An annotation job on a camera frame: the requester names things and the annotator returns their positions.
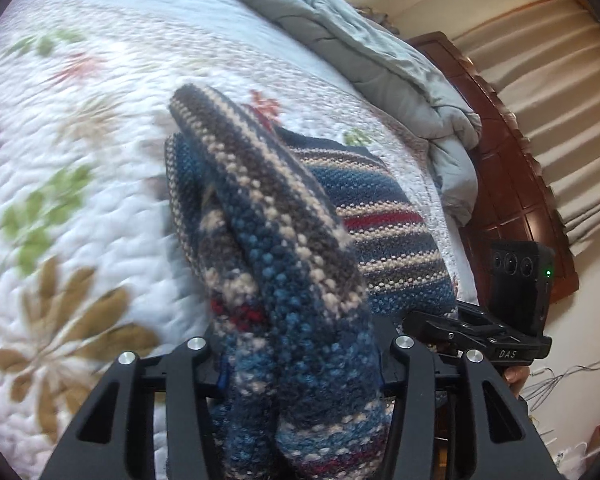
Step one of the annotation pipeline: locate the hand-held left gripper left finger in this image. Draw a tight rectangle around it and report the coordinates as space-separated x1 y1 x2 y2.
39 337 227 480

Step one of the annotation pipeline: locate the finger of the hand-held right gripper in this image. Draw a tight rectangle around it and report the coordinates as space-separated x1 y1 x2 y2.
403 309 499 361

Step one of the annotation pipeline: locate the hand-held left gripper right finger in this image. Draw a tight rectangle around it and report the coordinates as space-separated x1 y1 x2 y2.
379 335 564 480

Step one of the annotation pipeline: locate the striped knit sweater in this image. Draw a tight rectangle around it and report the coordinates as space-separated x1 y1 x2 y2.
163 83 457 480

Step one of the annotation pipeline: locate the person's right hand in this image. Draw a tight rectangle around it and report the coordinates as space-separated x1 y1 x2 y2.
503 364 532 399

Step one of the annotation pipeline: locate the wooden headboard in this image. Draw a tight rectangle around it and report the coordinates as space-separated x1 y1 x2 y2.
410 31 581 306

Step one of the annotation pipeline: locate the beige curtain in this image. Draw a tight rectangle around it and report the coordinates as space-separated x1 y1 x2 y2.
450 0 600 261

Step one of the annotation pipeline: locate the floral quilted bedspread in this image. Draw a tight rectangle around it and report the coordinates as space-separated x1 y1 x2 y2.
0 0 481 466

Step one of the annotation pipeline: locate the grey comforter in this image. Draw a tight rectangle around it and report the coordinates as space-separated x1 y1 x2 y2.
182 0 483 227

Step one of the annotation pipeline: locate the white cable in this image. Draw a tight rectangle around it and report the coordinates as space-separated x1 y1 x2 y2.
522 352 600 403

